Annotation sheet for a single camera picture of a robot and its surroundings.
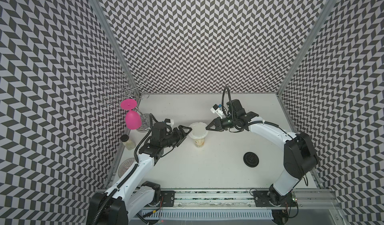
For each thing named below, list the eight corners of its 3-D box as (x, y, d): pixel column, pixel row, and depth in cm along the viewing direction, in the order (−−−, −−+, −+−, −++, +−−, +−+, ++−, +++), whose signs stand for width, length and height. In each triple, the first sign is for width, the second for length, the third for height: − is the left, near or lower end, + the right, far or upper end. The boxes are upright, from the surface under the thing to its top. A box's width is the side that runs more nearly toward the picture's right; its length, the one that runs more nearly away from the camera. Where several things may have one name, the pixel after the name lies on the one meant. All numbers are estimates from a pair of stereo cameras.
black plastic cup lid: (244, 167, 85) (245, 165, 83) (242, 153, 90) (243, 151, 88) (258, 167, 85) (260, 165, 83) (255, 153, 90) (256, 151, 88)
